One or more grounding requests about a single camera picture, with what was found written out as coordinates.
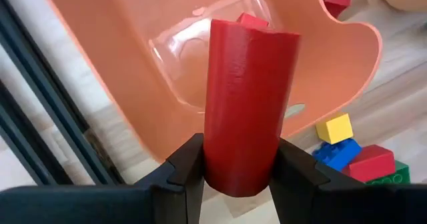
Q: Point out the black aluminium table frame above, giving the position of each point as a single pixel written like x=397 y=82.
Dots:
x=58 y=100

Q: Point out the orange plastic bin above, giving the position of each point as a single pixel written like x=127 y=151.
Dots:
x=116 y=67

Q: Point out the red rectangular block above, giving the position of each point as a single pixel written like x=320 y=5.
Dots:
x=370 y=164

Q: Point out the yellow cube block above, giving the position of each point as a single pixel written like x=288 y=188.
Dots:
x=333 y=129

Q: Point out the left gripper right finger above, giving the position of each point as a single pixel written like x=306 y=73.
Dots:
x=293 y=190

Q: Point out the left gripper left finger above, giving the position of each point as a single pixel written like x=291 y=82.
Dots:
x=183 y=190

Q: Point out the red half-cylinder block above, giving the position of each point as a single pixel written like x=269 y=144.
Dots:
x=247 y=117

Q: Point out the red flat block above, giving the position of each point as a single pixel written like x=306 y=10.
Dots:
x=335 y=4

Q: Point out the red rounded-edge block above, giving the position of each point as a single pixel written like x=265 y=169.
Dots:
x=251 y=20

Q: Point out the long green building block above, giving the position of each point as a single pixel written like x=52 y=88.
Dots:
x=398 y=174

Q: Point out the blue building block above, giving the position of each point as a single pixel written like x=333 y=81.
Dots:
x=337 y=154

